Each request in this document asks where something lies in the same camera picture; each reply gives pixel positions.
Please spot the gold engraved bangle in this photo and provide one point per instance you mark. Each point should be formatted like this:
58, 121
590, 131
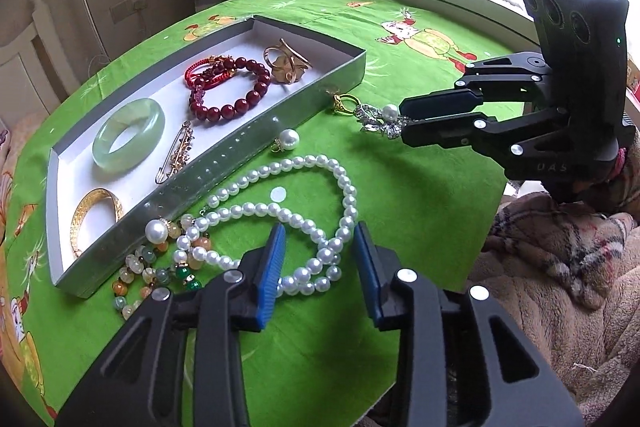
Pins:
82, 207

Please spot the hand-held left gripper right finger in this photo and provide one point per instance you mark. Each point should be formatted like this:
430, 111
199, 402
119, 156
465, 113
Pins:
367, 272

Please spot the pearl drop earring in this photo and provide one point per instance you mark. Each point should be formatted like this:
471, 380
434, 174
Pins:
288, 138
156, 231

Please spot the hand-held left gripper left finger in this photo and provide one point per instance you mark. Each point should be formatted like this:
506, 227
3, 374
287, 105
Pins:
272, 272

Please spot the white wall socket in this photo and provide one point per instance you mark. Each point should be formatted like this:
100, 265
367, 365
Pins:
138, 2

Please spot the gold safety pin brooch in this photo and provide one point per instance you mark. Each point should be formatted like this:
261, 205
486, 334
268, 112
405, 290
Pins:
180, 147

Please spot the grey shallow cardboard box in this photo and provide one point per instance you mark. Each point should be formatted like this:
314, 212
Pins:
225, 142

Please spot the silver bow brooch with pearl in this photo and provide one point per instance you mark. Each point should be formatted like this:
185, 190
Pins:
380, 119

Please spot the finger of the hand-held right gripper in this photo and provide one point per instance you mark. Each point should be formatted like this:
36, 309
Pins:
440, 133
440, 103

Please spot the person's right hand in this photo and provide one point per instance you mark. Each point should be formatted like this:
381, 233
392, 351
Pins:
625, 187

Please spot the pale green jade bangle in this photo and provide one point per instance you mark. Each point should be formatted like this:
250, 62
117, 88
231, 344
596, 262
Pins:
107, 152

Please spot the beige fleece robe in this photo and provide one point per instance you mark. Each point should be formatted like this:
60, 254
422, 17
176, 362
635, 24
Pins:
540, 357

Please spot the white wall switch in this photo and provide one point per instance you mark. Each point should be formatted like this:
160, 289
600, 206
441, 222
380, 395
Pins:
120, 14

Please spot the gold flower brooch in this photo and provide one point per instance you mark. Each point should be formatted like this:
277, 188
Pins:
287, 67

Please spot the cream wooden headboard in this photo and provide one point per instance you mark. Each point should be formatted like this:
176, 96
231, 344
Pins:
30, 72

